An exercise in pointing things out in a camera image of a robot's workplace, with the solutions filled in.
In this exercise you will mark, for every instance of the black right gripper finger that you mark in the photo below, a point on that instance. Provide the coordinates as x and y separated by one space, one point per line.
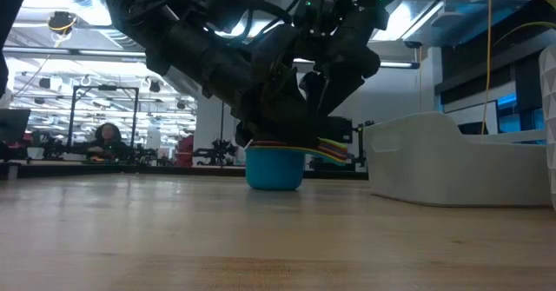
336 93
313 89

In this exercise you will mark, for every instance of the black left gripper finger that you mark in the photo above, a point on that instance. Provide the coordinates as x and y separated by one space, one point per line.
297 123
248 134

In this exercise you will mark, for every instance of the teal plastic measuring cup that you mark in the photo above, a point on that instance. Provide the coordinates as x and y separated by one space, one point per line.
273 169

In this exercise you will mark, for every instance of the black background robot arm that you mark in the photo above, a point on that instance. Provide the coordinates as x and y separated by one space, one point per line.
219 151

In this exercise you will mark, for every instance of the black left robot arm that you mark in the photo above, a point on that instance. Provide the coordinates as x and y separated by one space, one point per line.
174 39

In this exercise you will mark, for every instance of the white plastic basket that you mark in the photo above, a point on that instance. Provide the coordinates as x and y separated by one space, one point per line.
456 169

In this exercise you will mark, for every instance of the black background screen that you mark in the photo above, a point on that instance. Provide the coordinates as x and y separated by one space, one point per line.
343 130

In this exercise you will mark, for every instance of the black background stand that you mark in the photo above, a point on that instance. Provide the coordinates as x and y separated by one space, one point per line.
360 143

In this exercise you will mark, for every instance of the long ceiling light strip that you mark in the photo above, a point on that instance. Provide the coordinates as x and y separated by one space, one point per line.
399 65

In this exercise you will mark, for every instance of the red background chair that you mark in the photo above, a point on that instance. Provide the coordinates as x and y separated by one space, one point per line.
186 150

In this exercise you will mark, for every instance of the person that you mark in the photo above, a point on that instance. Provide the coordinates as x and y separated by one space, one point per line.
108 139

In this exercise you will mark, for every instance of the white faceted plant pot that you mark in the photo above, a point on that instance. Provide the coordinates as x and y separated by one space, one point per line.
549 108

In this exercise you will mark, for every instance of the dark background monitor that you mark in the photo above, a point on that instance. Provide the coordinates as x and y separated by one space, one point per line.
13 126

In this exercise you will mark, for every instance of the black background rig frame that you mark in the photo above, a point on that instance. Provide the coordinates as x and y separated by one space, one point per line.
104 87

